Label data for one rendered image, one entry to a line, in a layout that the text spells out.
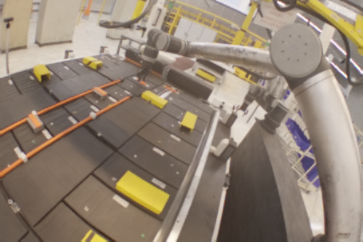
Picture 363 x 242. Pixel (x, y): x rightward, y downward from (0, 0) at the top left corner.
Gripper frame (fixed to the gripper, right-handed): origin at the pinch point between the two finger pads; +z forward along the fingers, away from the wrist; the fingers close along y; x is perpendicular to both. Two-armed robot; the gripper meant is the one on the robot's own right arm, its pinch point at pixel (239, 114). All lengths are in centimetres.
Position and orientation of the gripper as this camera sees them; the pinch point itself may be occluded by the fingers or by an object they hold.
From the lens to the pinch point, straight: 186.0
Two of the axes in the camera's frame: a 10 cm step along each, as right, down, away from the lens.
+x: 2.3, -3.8, 8.9
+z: -3.8, 8.1, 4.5
